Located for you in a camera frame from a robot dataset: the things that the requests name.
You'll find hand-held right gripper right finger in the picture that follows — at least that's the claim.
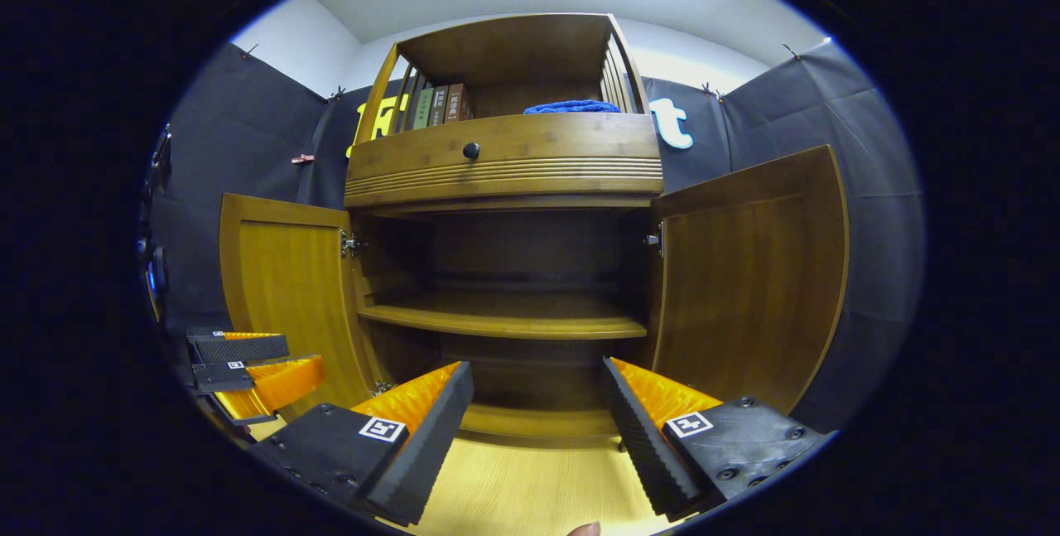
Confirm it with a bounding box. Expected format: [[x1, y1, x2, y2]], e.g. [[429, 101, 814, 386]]
[[602, 356, 831, 522]]

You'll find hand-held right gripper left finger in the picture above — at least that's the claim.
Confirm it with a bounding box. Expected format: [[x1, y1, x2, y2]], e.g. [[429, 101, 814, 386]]
[[247, 360, 475, 527]]

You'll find wooden shoe cabinet door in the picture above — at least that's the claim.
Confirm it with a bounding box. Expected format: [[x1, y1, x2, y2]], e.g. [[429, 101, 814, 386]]
[[219, 193, 383, 421], [648, 144, 850, 415]]

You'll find wooden inner cabinet shelf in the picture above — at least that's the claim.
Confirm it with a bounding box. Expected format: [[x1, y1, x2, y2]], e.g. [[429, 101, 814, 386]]
[[358, 292, 648, 341]]

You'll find blue folded towel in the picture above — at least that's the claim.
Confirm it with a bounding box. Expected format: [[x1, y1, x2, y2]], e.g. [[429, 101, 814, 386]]
[[523, 99, 620, 115]]

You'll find black backdrop cloth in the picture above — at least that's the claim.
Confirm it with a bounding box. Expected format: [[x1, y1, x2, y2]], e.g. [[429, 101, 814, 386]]
[[142, 39, 926, 433]]

